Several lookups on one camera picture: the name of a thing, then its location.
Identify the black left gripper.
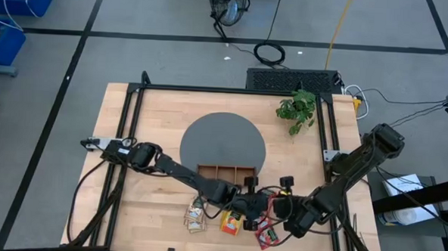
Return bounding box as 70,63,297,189
235,175,270,233

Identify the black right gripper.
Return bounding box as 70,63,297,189
272,175,310,225

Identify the red strawberry tea packet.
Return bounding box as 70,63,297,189
254,216,282,251
266,194,280,218

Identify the orange mango tea packet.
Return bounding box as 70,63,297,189
219,209,244,237

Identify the wooden three-compartment tray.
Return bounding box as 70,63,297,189
196,163,259,187

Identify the round grey woven placemat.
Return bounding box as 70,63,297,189
177,109,269,197

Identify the potted green plant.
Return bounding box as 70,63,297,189
275,88,318,137

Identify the grey metal cart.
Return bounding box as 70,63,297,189
364,171,448,251

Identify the white printed booklet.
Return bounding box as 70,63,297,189
378,172,440,228

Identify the black metal beam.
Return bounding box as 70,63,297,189
371,172,448,218

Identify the black vented computer case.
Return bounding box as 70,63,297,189
244,66,345,96

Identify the black floor fan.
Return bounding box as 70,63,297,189
207,0,252,29

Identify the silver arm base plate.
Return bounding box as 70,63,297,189
80,135,133,153
322,148,351,164

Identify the white cable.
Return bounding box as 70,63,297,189
342,83,372,121

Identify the coiled black cable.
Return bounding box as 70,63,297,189
251,0,290,69

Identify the thin black cable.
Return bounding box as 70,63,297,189
360,88,448,107
390,102,448,131

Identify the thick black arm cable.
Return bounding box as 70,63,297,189
65,156,110,246

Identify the black fan cable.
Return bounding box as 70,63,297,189
210,20,258,56

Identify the yellow hanging cable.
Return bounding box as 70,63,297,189
323,0,355,73

